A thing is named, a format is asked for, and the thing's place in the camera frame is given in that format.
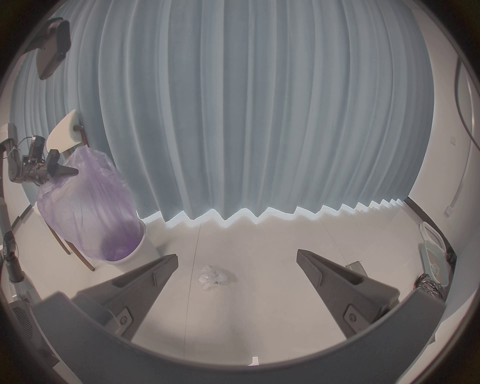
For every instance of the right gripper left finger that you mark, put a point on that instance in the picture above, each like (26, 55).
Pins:
(142, 285)

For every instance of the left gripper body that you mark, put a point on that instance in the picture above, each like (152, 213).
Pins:
(45, 174)

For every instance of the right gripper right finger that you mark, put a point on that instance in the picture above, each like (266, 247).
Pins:
(337, 288)

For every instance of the purple plastic bag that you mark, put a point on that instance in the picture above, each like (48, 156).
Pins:
(90, 202)

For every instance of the white paper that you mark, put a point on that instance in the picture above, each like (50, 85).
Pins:
(213, 278)

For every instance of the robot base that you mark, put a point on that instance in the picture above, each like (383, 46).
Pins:
(26, 322)

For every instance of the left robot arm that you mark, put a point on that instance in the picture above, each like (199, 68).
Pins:
(15, 167)

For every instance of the white trash bin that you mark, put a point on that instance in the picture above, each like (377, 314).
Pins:
(135, 251)

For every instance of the crumpled black plastic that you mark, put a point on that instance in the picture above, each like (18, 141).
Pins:
(429, 285)

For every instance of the wooden chair with cream cushions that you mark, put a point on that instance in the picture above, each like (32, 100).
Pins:
(65, 131)

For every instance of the pale green plastic tub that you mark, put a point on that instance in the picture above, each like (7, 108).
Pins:
(433, 255)

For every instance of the pale blue curtain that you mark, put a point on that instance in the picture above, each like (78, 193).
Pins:
(243, 112)

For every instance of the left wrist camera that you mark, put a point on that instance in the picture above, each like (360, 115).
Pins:
(53, 159)

